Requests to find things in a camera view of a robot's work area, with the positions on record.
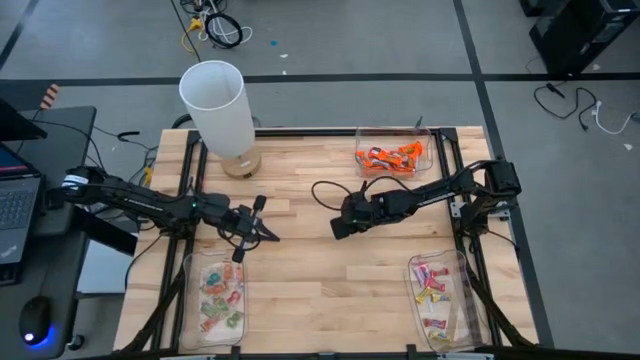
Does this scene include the orange black striped block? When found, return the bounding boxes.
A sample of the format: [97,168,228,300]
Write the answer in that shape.
[39,83,60,110]

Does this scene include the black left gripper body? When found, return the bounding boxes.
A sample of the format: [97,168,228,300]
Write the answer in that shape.
[219,194,267,264]

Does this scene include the white shade wooden base lamp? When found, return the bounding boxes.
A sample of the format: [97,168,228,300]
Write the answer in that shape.
[177,59,263,180]

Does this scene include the grey panel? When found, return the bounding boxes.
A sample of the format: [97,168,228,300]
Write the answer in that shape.
[77,239,132,295]

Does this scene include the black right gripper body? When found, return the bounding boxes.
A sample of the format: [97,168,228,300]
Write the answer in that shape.
[329,191,389,241]

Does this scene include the black computer tower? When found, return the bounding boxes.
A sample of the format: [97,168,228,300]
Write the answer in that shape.
[528,0,640,76]

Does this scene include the clear plastic bin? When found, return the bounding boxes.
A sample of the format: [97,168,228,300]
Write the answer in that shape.
[179,248,250,351]
[403,248,489,351]
[354,123,435,180]

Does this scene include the small black desk device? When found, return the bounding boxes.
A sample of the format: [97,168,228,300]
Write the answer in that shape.
[43,188,65,211]

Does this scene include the white floor cable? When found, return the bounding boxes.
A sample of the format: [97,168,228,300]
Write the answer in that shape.
[591,99,640,136]

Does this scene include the grey laptop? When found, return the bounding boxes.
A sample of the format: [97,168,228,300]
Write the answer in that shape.
[0,142,45,266]

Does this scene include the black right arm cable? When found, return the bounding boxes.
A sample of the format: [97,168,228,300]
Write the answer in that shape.
[310,174,416,212]

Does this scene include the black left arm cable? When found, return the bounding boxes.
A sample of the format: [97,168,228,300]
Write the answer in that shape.
[217,219,262,252]

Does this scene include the black cable coil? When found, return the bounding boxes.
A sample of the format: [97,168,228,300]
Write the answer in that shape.
[203,10,245,50]

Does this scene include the black desk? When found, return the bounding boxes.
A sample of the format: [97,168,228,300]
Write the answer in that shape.
[0,104,139,360]

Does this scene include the yellow plug cable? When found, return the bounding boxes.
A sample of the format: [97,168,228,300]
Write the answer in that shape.
[180,17,205,54]

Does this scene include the black computer mouse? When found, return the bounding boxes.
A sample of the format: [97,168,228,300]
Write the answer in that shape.
[18,295,52,347]

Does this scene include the black monitor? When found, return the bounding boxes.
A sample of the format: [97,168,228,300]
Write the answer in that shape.
[0,97,49,142]

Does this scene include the red candy packets right pile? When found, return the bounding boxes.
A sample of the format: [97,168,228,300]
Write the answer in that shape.
[114,127,539,360]

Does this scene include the black floor cable with plug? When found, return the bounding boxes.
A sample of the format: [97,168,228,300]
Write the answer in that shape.
[532,82,599,132]

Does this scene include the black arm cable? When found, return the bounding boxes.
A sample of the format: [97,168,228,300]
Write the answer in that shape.
[217,219,262,252]
[310,174,416,212]

